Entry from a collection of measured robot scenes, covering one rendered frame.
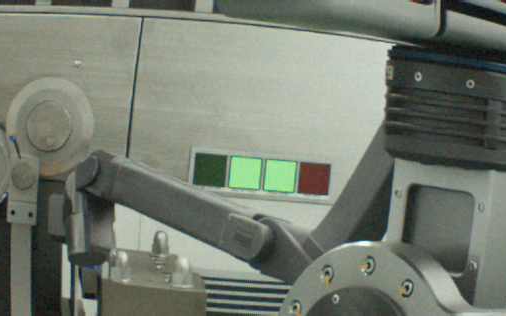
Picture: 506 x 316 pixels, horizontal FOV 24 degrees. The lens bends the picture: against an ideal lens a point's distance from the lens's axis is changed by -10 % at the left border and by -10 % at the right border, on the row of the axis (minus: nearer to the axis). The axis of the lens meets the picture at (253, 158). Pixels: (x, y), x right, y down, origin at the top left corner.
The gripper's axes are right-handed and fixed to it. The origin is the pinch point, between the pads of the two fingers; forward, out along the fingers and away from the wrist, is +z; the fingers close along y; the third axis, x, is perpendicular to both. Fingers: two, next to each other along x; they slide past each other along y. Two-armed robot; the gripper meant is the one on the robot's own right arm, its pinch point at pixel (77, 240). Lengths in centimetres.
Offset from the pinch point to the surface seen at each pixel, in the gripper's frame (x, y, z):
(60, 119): 13.6, -4.1, -12.9
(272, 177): 23.7, 34.9, 20.9
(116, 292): -8.5, 6.2, -1.8
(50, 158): 9.3, -5.2, -8.5
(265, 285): 92, 82, 249
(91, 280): -5.6, 2.5, 1.9
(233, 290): 89, 71, 251
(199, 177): 22.8, 22.5, 21.4
